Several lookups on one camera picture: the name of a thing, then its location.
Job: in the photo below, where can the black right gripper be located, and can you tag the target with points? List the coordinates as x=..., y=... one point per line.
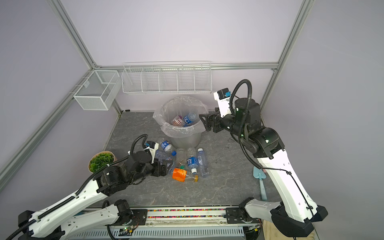
x=213, y=120

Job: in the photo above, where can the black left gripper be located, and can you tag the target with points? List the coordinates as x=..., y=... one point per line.
x=158, y=172

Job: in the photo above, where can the orange label bottle yellow cap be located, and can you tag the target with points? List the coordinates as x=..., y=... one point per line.
x=182, y=175

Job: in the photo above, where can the slim clear bottle white cap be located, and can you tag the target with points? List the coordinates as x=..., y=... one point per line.
x=203, y=163

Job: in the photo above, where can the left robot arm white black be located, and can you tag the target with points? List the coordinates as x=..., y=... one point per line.
x=62, y=220

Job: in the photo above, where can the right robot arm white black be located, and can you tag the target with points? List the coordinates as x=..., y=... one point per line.
x=240, y=115

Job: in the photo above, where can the grey mesh waste bin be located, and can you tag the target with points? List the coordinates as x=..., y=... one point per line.
x=187, y=142

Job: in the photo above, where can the clear plastic bin liner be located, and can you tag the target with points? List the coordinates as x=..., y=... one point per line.
x=180, y=106

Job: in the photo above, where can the clear bottle colourful label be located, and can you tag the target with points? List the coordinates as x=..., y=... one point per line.
x=161, y=156

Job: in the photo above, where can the small bottle dark blue cap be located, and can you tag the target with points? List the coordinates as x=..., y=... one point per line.
x=168, y=148

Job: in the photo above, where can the clear bottle blue label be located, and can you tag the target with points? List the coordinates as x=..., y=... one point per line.
x=192, y=161

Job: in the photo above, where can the green plant in beige pot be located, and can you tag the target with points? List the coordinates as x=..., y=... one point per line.
x=100, y=160

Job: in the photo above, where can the teal garden trowel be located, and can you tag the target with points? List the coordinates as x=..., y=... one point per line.
x=260, y=175

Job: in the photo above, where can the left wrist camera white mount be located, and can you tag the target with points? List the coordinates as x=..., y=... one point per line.
x=151, y=147

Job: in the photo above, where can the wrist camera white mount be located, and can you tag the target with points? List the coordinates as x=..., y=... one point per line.
x=151, y=147
x=223, y=98

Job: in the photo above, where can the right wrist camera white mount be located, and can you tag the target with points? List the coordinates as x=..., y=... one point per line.
x=223, y=98

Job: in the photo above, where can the white wire wall shelf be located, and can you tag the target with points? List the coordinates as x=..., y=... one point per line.
x=167, y=77

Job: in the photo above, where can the black rail with coloured strip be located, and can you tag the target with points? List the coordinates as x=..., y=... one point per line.
x=205, y=215

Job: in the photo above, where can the white mesh wall basket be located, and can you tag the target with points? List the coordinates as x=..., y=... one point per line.
x=99, y=90

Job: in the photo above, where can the aluminium frame enclosure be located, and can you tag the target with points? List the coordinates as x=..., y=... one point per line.
x=41, y=67

